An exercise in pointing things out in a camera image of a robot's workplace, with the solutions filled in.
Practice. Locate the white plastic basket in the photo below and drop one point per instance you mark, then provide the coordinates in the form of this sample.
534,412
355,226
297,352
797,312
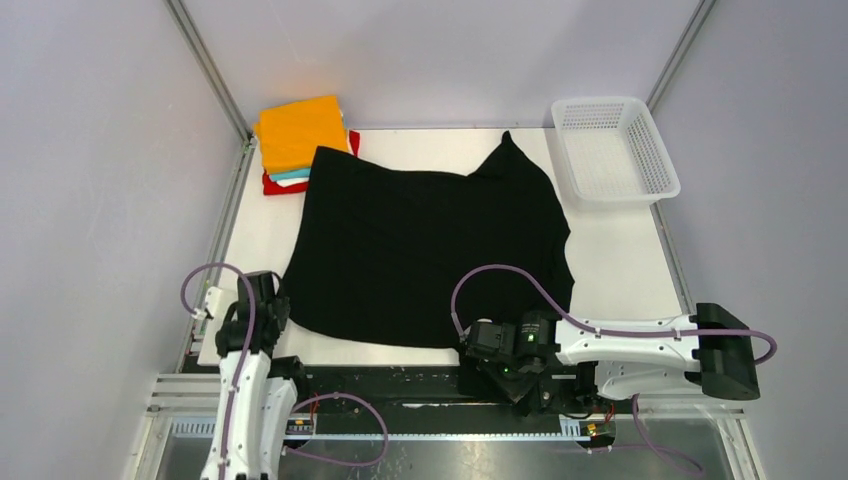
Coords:
614,155

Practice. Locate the red folded t shirt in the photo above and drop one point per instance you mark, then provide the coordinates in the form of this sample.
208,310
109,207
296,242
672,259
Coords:
271,189

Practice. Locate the slotted cable duct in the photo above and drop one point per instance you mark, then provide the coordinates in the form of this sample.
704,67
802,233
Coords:
301,428

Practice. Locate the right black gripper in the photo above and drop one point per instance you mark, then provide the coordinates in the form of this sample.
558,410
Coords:
514,390

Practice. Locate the white folded t shirt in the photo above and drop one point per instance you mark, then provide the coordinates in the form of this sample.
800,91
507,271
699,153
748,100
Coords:
288,182

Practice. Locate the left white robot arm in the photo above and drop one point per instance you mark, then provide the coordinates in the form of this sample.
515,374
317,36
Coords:
257,392

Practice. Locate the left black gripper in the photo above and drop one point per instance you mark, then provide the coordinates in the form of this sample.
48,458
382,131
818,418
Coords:
282,309

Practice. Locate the teal folded t shirt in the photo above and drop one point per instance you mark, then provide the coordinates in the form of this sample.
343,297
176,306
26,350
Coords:
292,174

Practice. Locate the orange folded t shirt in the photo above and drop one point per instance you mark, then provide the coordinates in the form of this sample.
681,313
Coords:
289,135

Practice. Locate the black t shirt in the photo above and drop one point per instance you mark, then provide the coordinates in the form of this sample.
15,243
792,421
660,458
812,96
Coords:
410,258

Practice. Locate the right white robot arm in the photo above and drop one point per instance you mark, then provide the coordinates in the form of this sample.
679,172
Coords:
710,349

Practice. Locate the aluminium frame rail right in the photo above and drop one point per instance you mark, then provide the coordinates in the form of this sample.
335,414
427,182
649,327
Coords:
686,40

